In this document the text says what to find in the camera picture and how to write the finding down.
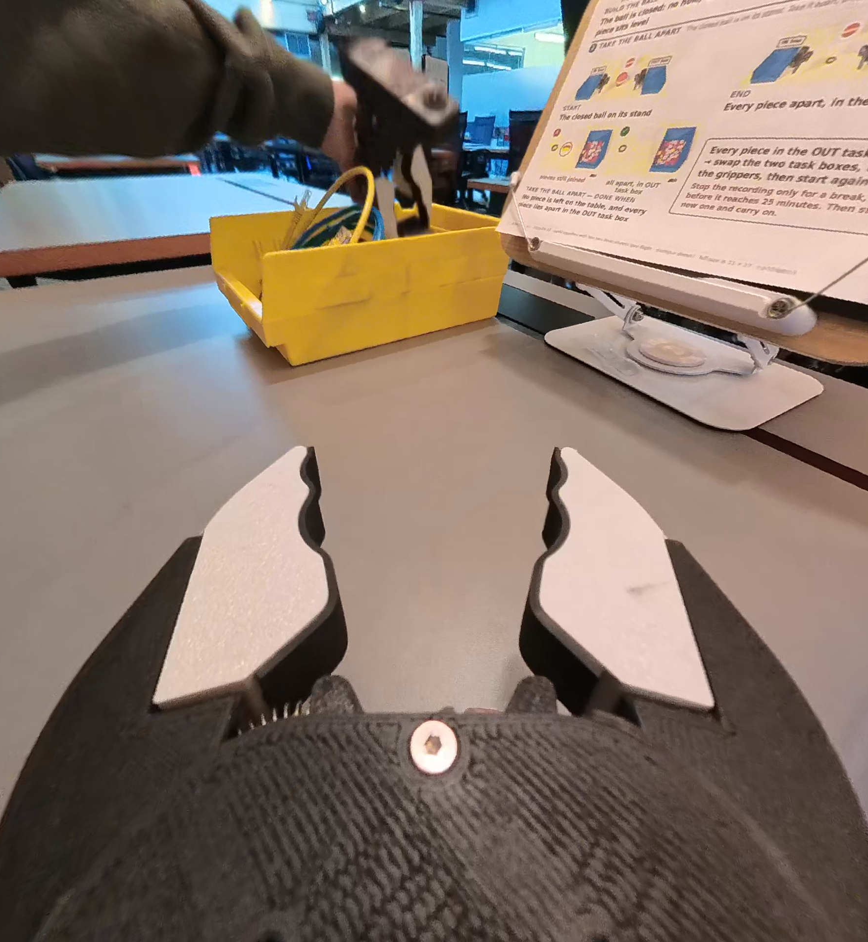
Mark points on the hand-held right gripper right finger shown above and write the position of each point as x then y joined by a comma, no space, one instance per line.
618,596

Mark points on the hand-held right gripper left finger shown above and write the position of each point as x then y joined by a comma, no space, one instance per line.
250,589

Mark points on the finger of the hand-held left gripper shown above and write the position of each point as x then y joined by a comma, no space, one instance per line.
385,210
419,188

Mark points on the yellow plastic bin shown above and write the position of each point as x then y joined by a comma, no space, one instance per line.
375,287

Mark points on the person's left hand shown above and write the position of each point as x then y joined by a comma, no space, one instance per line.
342,129

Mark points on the wooden document stand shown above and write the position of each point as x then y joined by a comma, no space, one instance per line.
706,383

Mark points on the grey table with wooden edge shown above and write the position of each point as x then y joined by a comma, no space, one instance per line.
95,221

